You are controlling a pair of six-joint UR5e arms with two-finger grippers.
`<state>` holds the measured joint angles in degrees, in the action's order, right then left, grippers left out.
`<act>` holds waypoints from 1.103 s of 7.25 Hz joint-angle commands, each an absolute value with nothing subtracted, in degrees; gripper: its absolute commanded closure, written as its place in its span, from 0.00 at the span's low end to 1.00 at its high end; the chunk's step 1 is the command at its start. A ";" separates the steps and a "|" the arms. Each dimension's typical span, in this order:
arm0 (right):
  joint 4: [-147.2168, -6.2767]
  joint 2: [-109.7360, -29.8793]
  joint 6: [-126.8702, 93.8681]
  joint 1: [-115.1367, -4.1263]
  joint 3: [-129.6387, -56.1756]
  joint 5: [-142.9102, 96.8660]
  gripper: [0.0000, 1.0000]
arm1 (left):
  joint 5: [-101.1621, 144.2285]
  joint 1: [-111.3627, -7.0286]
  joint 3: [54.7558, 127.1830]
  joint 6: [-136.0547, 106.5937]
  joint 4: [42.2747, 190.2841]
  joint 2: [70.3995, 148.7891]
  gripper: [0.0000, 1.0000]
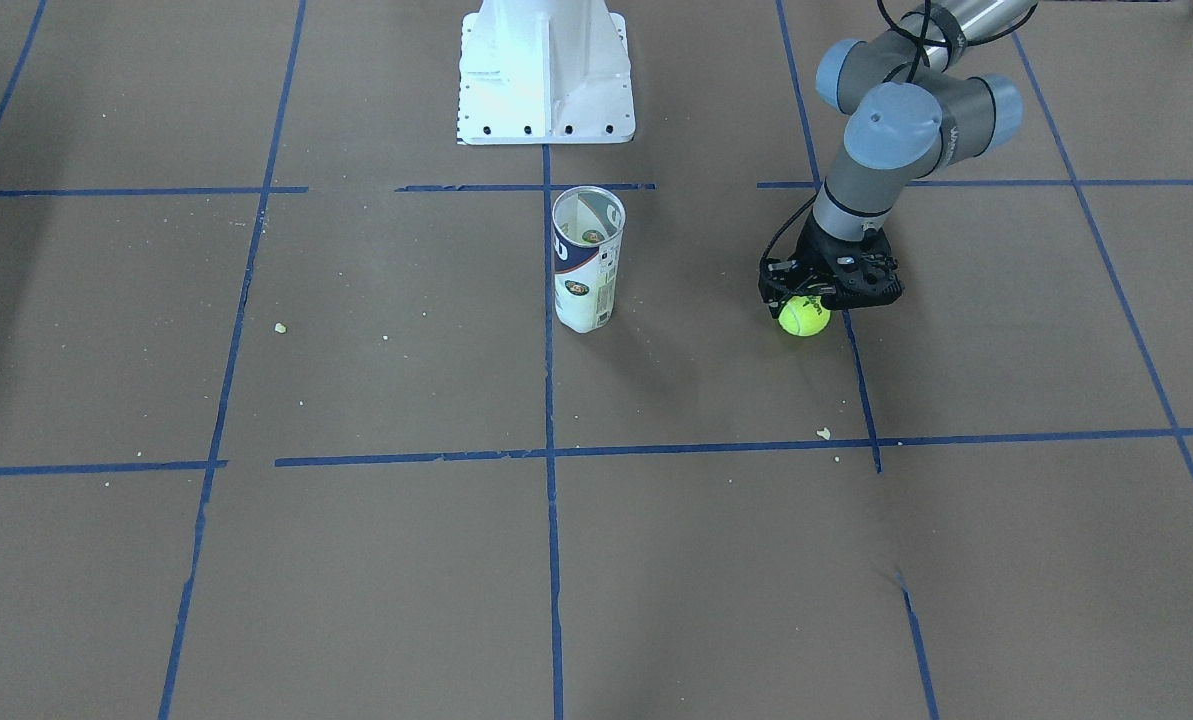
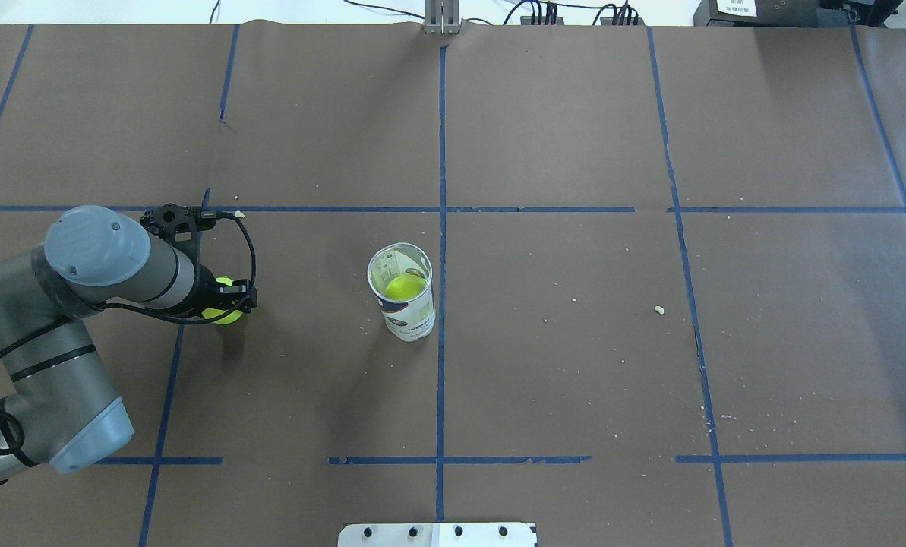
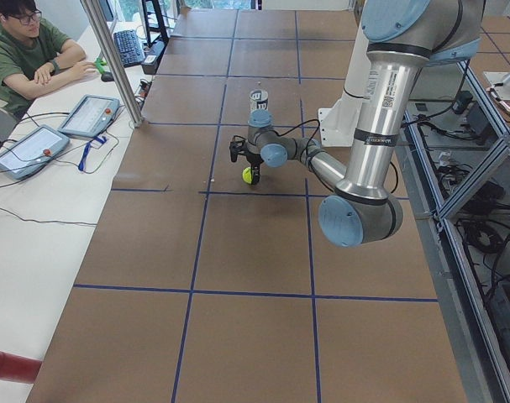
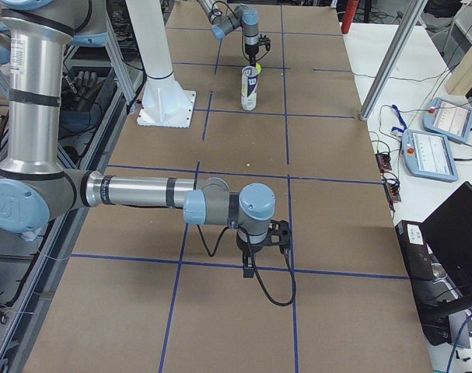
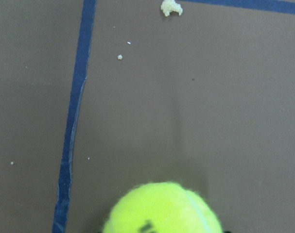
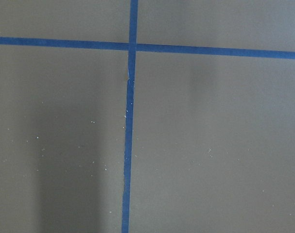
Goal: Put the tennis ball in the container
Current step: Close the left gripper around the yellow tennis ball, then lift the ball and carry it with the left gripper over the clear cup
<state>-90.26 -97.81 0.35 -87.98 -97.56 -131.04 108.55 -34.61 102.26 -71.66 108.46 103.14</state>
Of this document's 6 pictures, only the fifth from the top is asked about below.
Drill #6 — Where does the yellow tennis ball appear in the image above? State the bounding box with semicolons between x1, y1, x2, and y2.
102;182;223;233

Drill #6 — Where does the large white crumb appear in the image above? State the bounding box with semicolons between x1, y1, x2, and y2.
160;0;183;17

